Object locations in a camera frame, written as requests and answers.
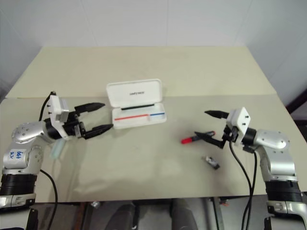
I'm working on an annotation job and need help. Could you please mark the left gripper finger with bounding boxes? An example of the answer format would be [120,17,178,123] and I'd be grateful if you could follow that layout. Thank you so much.
[73,102,106,118]
[82,124,114,140]

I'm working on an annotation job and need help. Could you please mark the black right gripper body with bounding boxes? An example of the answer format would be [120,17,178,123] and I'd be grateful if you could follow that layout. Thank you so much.
[222,124,238,145]

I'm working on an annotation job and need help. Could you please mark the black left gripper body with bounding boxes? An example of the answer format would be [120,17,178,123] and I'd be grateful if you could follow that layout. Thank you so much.
[63,111,87,140]

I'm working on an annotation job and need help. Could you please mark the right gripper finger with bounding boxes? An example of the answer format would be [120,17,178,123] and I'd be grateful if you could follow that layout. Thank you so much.
[194,131,227,150]
[203,110,230,120]

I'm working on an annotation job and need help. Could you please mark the white open pencil case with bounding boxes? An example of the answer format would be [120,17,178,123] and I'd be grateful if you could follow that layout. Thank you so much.
[106,78,167,130]

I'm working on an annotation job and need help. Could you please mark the small black clip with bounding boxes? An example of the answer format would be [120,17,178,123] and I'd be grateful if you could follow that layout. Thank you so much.
[202,155,220,171]

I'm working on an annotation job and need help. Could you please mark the black marker with red cap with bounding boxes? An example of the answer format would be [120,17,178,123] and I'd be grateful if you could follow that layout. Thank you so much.
[181,130,215,145]

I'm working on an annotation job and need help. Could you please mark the red pen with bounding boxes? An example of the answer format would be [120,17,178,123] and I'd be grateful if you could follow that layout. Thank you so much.
[114,114,148,121]

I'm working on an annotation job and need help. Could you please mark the black pen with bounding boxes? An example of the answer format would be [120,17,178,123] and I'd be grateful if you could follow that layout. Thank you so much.
[121,103,155,111]

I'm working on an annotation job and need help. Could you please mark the dark rounded shape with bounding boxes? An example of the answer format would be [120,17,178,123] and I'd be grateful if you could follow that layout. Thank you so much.
[169,198,205,230]
[112,203,145,230]

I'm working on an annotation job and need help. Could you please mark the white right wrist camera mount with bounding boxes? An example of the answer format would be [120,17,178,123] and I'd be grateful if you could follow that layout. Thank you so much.
[226,107,252,146]

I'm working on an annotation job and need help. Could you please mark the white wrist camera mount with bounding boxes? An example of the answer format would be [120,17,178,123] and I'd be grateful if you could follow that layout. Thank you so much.
[47,94,71,140]
[226,107,252,146]

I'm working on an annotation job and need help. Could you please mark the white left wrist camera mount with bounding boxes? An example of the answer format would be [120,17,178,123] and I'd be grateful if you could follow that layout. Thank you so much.
[47,94,71,140]

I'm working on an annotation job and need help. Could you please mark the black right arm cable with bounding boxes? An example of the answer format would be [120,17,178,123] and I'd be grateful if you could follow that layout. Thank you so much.
[229,140,259,230]

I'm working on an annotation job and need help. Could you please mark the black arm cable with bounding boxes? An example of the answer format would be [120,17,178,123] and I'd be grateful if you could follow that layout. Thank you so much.
[38,91,59,230]
[229,140,259,230]

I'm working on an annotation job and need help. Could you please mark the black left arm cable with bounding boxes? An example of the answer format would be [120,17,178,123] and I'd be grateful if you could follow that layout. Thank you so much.
[38,91,59,230]

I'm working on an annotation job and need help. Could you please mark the metal table frame bar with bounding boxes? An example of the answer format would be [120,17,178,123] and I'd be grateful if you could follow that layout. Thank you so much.
[211,197,228,230]

